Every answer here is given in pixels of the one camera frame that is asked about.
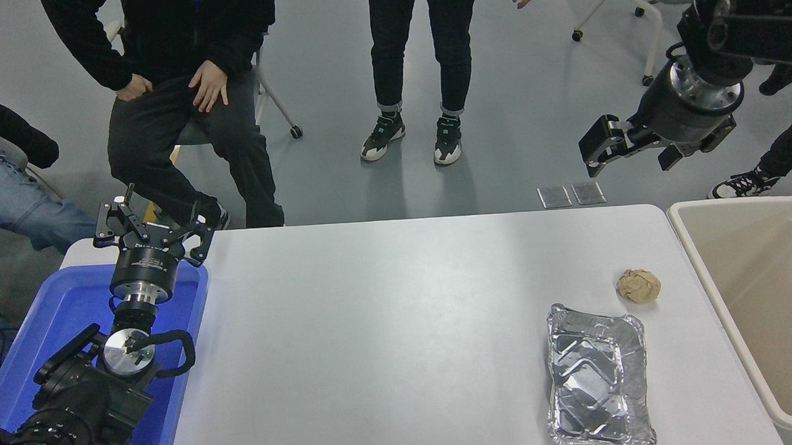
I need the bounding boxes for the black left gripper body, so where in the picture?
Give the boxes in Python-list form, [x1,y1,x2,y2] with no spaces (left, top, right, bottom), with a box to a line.
[108,238,183,293]

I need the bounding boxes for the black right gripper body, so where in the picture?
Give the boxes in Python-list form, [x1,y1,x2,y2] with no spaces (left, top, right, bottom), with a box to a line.
[632,61,739,158]

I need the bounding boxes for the person's right hand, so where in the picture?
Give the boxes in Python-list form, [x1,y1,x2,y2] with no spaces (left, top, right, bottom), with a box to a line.
[114,73,155,103]

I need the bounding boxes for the grey metal floor plate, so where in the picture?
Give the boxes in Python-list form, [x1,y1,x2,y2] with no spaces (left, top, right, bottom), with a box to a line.
[537,185,573,209]
[571,181,607,206]

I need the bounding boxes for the blue plastic tray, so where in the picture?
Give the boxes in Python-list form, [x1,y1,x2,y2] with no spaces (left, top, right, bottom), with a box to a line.
[0,258,219,445]

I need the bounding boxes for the crumpled tan paper ball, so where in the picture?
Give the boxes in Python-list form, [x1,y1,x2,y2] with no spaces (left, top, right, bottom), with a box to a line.
[615,267,663,305]

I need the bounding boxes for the large pale plastic bin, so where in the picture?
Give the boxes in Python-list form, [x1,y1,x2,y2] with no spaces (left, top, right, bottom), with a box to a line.
[667,196,792,445]

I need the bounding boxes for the crumpled foil tray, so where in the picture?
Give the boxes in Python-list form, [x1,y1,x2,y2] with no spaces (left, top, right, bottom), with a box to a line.
[542,297,657,445]

